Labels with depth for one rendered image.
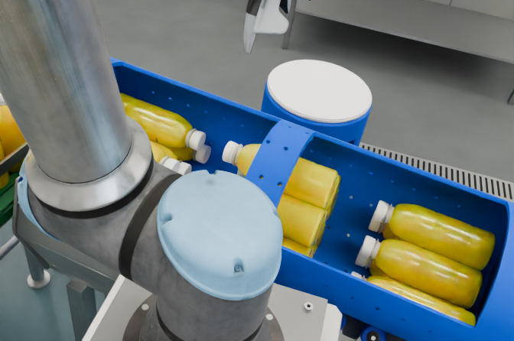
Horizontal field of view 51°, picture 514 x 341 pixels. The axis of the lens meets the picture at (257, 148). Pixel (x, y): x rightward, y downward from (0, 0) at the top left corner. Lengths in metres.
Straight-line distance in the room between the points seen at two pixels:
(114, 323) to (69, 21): 0.41
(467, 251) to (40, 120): 0.77
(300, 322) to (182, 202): 0.28
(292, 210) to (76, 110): 0.57
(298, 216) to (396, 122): 2.37
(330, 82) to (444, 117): 2.03
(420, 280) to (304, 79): 0.67
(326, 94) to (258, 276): 0.97
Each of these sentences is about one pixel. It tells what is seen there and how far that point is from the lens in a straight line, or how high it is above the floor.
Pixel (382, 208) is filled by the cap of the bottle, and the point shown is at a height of 1.12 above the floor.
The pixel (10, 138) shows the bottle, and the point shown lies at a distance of 1.28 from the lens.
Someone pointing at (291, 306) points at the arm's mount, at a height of 1.22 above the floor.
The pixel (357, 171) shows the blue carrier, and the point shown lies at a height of 1.11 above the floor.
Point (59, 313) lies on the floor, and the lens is 2.17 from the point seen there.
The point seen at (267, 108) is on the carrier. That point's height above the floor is 0.99.
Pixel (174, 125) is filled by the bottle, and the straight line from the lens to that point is 1.08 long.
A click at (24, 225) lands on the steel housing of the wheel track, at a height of 0.86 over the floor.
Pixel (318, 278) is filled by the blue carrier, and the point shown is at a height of 1.10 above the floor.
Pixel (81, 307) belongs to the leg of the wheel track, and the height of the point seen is 0.56.
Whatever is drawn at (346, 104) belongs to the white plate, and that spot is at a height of 1.04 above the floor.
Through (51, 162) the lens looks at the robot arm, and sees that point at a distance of 0.48.
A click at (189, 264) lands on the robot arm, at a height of 1.43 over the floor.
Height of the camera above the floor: 1.81
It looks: 40 degrees down
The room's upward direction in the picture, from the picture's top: 10 degrees clockwise
